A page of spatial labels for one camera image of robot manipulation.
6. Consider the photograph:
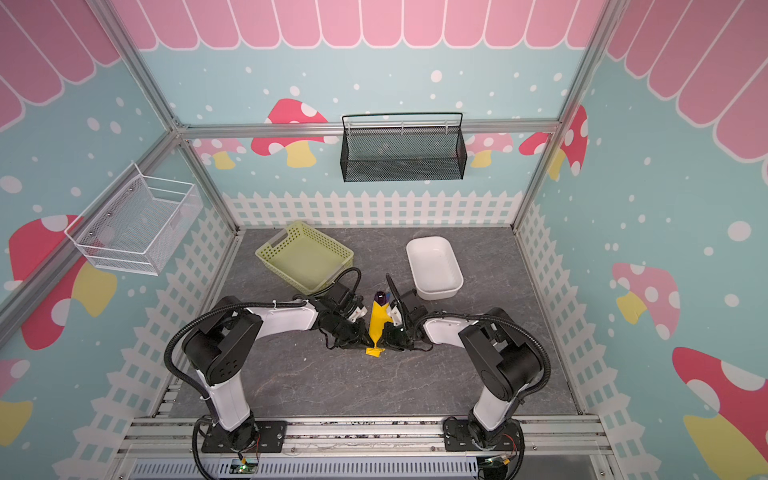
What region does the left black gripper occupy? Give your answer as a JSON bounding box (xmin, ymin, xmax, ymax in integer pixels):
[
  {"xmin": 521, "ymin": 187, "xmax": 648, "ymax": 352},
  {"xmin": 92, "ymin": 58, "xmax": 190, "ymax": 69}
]
[{"xmin": 328, "ymin": 312, "xmax": 376, "ymax": 351}]

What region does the yellow paper napkin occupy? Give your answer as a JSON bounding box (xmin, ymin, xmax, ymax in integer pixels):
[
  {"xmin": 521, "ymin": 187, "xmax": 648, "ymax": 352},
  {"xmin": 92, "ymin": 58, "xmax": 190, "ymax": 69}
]
[{"xmin": 366, "ymin": 301, "xmax": 392, "ymax": 358}]

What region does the dark purple spoon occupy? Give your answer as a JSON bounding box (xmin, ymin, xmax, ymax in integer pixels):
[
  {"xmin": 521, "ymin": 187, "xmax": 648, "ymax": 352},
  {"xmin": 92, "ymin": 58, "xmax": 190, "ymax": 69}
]
[{"xmin": 374, "ymin": 291, "xmax": 387, "ymax": 306}]

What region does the white plastic bin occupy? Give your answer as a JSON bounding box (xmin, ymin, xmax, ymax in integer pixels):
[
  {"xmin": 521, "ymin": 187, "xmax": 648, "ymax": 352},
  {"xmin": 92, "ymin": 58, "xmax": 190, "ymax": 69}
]
[{"xmin": 406, "ymin": 236, "xmax": 464, "ymax": 301}]

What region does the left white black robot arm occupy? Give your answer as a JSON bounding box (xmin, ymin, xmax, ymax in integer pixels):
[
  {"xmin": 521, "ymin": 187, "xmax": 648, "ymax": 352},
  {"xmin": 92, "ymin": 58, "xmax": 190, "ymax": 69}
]
[{"xmin": 164, "ymin": 296, "xmax": 373, "ymax": 434}]

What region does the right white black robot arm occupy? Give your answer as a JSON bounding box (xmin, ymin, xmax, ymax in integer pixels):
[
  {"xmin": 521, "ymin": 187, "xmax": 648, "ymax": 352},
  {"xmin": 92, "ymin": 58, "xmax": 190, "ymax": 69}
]
[{"xmin": 379, "ymin": 294, "xmax": 551, "ymax": 451}]

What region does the green plastic basket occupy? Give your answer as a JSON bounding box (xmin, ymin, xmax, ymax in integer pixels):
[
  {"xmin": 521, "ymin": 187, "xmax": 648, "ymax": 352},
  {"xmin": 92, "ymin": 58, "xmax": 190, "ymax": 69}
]
[{"xmin": 255, "ymin": 221, "xmax": 354, "ymax": 294}]

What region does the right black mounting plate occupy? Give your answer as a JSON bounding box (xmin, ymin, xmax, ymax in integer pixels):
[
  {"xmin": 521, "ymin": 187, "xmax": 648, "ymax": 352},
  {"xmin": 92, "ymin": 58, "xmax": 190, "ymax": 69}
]
[{"xmin": 442, "ymin": 416, "xmax": 525, "ymax": 452}]

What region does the black mounting plate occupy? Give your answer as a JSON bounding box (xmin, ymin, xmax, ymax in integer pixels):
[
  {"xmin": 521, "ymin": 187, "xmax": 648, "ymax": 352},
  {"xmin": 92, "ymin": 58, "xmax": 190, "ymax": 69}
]
[
  {"xmin": 442, "ymin": 416, "xmax": 525, "ymax": 452},
  {"xmin": 202, "ymin": 420, "xmax": 288, "ymax": 453}
]

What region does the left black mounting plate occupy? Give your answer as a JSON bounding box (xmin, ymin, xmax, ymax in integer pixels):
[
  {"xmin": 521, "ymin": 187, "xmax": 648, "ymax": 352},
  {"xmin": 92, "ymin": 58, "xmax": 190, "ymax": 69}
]
[{"xmin": 202, "ymin": 420, "xmax": 288, "ymax": 453}]

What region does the green circuit board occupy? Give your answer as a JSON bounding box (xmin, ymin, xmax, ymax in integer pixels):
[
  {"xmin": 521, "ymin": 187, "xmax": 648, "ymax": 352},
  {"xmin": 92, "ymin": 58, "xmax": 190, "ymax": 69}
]
[{"xmin": 230, "ymin": 458, "xmax": 259, "ymax": 476}]

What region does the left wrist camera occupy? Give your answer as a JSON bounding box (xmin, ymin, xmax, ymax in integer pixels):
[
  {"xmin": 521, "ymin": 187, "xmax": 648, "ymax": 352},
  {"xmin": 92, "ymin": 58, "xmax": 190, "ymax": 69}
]
[{"xmin": 324, "ymin": 284, "xmax": 367, "ymax": 322}]

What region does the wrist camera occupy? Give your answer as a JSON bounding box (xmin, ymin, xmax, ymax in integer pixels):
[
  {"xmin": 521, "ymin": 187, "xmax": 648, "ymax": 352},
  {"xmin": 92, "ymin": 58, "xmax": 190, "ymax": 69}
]
[
  {"xmin": 324, "ymin": 284, "xmax": 367, "ymax": 322},
  {"xmin": 386, "ymin": 300, "xmax": 404, "ymax": 327}
]

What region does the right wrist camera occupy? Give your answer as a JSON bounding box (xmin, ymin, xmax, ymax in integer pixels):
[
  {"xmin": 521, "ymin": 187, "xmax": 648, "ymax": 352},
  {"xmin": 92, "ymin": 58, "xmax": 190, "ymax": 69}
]
[{"xmin": 386, "ymin": 300, "xmax": 404, "ymax": 327}]

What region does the right black corrugated cable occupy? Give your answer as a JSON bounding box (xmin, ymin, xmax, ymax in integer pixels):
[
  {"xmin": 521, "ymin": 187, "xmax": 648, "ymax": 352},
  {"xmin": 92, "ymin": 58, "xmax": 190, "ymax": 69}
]
[{"xmin": 385, "ymin": 273, "xmax": 552, "ymax": 400}]

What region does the black corrugated cable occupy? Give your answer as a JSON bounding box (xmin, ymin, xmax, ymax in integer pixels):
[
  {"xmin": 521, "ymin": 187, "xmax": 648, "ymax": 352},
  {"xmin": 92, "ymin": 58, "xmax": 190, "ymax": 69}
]
[
  {"xmin": 385, "ymin": 273, "xmax": 552, "ymax": 400},
  {"xmin": 163, "ymin": 266, "xmax": 364, "ymax": 409}
]

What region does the left black corrugated cable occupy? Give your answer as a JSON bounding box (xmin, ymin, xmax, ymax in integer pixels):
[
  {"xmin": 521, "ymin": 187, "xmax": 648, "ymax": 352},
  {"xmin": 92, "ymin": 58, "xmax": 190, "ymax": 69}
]
[{"xmin": 163, "ymin": 266, "xmax": 364, "ymax": 409}]

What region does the black wire mesh basket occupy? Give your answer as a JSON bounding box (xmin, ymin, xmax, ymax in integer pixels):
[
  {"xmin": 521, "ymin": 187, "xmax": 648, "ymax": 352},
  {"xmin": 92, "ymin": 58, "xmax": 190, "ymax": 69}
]
[{"xmin": 340, "ymin": 112, "xmax": 468, "ymax": 182}]

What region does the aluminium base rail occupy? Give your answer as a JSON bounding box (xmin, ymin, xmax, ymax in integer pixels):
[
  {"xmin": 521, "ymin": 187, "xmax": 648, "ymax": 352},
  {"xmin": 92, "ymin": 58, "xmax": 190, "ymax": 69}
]
[{"xmin": 107, "ymin": 415, "xmax": 619, "ymax": 480}]

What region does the white wire mesh basket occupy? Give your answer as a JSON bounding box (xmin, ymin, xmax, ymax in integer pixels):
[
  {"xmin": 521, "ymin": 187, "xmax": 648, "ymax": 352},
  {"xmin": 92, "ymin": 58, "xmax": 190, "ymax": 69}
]
[{"xmin": 64, "ymin": 164, "xmax": 203, "ymax": 276}]

